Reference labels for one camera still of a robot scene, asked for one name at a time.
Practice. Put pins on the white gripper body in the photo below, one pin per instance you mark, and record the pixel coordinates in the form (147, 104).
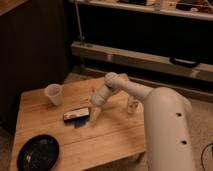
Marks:
(101, 95)

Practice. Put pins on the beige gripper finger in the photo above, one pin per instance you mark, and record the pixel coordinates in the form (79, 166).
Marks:
(95, 112)
(86, 100)

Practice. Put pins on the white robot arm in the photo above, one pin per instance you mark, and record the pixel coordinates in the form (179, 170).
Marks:
(165, 121)

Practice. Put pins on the black and white box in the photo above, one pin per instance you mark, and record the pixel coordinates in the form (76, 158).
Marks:
(76, 114)

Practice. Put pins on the orange marker pen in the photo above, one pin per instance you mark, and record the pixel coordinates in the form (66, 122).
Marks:
(93, 88)

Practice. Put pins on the wooden table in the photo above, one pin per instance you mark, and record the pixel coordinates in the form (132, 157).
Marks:
(114, 136)

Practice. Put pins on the clear glass jar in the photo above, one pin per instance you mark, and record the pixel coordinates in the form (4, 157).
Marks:
(132, 105)

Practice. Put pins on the long grey case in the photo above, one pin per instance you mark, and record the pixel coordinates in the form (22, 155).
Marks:
(141, 60)

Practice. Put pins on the black round plate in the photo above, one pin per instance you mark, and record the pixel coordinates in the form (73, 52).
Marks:
(39, 153)

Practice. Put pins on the metal pole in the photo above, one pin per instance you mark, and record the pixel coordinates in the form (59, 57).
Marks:
(81, 37)

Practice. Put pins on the dark wooden cabinet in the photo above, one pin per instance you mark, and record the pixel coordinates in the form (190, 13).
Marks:
(33, 53)

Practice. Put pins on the cluttered upper shelf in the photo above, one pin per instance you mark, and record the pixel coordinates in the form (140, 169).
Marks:
(147, 9)

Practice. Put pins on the black case handle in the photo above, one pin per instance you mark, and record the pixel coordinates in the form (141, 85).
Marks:
(189, 64)

